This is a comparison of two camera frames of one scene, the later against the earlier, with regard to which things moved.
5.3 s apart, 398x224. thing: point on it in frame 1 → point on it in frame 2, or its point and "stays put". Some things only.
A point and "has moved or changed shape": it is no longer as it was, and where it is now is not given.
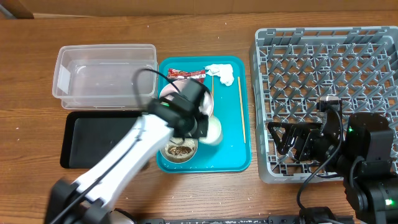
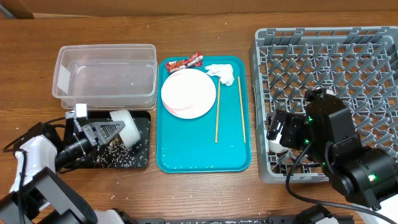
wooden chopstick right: [242, 110] stays put
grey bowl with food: [176, 150] → [130, 134]
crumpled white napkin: [225, 71] stays put
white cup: [214, 134] has moved or changed shape
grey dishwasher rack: [293, 67] stays put
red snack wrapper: [176, 74] → [195, 60]
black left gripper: [203, 129] → [96, 134]
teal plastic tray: [232, 106] stays put
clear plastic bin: [106, 77] stays put
